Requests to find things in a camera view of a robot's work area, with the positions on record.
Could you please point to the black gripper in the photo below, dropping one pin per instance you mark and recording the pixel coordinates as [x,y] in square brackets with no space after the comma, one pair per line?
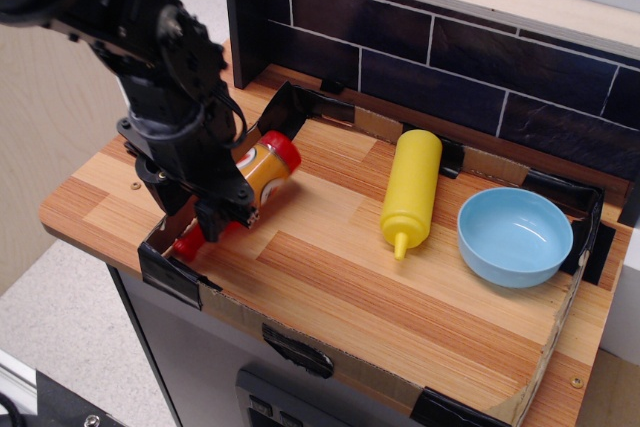
[185,152]

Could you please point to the light blue bowl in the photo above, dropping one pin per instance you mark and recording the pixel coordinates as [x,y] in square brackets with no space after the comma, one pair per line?
[512,237]

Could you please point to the cardboard fence with black tape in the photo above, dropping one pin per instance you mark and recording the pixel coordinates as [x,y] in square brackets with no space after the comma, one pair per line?
[431,276]

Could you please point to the yellow mustard squeeze bottle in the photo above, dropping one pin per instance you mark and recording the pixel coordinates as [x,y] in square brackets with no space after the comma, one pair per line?
[408,205]

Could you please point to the light wooden panel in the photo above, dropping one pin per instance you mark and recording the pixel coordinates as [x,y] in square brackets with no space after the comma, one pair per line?
[59,105]

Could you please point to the dark tile backsplash panel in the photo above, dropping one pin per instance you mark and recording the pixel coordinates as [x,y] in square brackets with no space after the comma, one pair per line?
[551,83]

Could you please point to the black base with screw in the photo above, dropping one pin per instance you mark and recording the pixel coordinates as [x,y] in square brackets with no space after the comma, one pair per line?
[41,401]

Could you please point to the red hot sauce bottle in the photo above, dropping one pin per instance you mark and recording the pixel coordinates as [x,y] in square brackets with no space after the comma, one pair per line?
[265,166]

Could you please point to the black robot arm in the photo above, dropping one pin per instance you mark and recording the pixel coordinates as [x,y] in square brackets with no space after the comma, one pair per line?
[157,50]

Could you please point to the grey oven control panel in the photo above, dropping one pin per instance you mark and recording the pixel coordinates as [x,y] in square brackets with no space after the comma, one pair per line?
[262,403]

